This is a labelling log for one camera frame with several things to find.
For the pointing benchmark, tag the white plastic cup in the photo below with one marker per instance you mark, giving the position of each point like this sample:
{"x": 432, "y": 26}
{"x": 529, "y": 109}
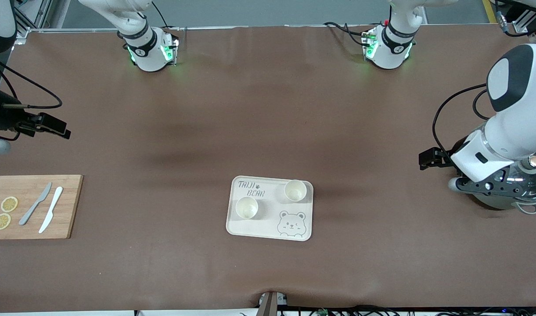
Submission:
{"x": 246, "y": 208}
{"x": 295, "y": 190}

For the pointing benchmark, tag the metal table clamp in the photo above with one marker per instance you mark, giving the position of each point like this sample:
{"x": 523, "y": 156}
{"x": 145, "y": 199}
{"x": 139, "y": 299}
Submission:
{"x": 271, "y": 303}

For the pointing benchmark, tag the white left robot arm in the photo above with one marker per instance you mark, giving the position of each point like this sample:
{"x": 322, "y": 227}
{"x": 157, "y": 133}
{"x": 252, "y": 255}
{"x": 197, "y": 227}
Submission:
{"x": 390, "y": 52}

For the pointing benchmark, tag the grey plastic knife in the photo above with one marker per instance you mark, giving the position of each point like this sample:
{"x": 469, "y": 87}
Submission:
{"x": 34, "y": 205}

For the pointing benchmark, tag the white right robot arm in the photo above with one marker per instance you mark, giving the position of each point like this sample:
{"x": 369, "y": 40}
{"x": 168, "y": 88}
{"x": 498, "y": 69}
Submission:
{"x": 147, "y": 52}

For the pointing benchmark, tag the cream bear print tray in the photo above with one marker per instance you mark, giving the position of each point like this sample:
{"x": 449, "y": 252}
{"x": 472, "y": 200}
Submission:
{"x": 268, "y": 219}

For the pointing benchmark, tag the white plastic knife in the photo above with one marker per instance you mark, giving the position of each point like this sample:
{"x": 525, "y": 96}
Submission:
{"x": 52, "y": 208}

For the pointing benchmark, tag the bamboo cutting board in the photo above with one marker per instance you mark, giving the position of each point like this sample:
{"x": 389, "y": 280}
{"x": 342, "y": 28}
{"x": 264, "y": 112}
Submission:
{"x": 68, "y": 210}

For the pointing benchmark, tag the glass pot lid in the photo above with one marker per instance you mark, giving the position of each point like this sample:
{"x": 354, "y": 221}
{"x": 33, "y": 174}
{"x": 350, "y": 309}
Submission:
{"x": 534, "y": 173}

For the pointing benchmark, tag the yellow lemon slice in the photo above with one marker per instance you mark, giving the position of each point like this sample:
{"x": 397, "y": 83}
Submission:
{"x": 9, "y": 204}
{"x": 2, "y": 221}

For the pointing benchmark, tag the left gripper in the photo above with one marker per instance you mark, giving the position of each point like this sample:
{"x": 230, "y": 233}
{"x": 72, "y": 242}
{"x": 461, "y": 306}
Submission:
{"x": 437, "y": 158}

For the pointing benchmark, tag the aluminium frame profile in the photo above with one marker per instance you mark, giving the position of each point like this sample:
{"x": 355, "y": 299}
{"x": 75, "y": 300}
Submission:
{"x": 520, "y": 24}
{"x": 39, "y": 17}

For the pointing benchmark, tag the brown table cover sheet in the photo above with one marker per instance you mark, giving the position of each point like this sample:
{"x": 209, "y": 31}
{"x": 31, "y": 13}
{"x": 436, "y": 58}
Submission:
{"x": 268, "y": 109}

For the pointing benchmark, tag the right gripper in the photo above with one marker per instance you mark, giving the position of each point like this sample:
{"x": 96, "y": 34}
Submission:
{"x": 4, "y": 118}

